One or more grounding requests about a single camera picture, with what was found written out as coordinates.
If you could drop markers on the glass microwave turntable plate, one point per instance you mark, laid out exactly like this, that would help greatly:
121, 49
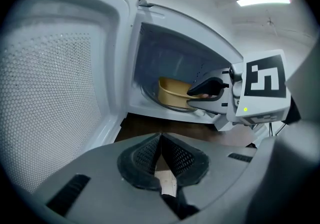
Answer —
152, 100

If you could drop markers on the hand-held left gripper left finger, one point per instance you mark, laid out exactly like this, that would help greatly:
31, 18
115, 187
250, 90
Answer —
100, 180

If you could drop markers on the white microwave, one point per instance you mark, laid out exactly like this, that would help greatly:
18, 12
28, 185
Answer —
62, 68

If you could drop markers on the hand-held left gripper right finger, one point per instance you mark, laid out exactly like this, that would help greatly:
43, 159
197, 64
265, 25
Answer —
225, 173

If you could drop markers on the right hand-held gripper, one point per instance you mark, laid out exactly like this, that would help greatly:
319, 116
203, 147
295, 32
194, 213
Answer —
262, 103

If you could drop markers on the beige rectangular tray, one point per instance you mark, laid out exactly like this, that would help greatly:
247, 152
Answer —
170, 93

